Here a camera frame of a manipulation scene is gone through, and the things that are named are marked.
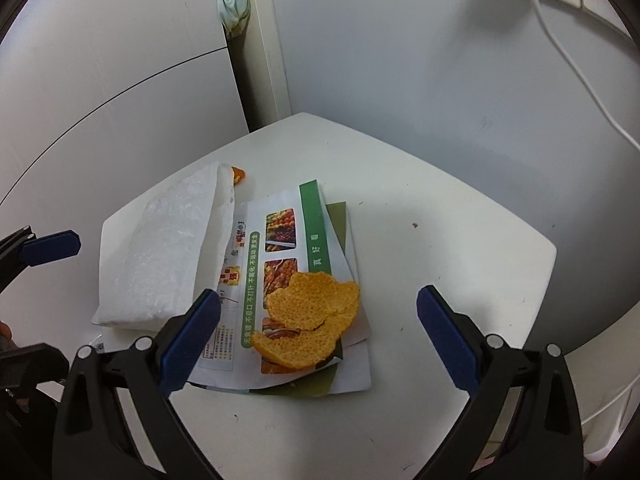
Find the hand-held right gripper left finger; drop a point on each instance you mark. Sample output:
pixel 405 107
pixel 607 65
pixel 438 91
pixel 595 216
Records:
pixel 192 340

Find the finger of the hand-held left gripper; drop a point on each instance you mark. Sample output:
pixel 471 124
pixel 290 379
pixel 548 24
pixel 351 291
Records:
pixel 52 247
pixel 40 362

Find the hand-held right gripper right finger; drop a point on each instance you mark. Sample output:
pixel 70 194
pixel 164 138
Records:
pixel 447 340

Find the large orange peel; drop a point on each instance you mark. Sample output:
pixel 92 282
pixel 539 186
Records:
pixel 310 300
pixel 295 345

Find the white plastic mailer bag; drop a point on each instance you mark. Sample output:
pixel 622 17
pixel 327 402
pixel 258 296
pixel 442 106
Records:
pixel 165 240

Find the printed food flyer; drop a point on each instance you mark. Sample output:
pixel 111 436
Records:
pixel 250 240

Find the white nightstand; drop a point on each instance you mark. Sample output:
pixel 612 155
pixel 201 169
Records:
pixel 425 185

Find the grey wardrobe door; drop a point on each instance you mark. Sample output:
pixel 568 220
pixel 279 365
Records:
pixel 100 85

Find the small orange peel piece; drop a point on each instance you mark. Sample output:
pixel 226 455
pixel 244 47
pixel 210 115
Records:
pixel 239 175

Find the cream wardrobe frame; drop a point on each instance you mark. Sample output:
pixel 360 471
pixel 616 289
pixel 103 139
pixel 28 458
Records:
pixel 265 60

